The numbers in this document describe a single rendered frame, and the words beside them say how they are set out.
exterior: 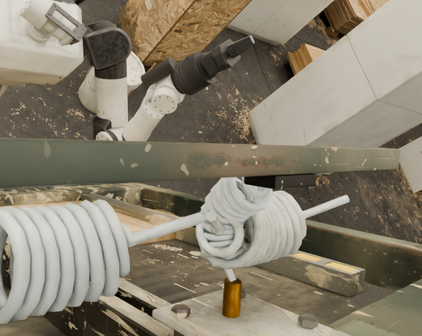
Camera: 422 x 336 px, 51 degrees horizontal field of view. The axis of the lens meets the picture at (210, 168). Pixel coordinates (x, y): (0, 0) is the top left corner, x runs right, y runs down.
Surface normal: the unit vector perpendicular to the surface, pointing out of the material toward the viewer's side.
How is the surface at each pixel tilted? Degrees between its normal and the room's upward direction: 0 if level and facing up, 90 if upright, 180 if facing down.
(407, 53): 90
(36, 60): 68
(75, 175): 32
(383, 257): 90
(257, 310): 57
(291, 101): 90
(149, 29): 90
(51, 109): 0
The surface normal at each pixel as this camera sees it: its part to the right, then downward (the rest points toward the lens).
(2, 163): 0.69, 0.10
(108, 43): 0.38, 0.41
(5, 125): 0.61, -0.45
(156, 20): -0.66, 0.15
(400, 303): 0.06, -0.99
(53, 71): 0.53, 0.66
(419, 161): -0.75, -0.07
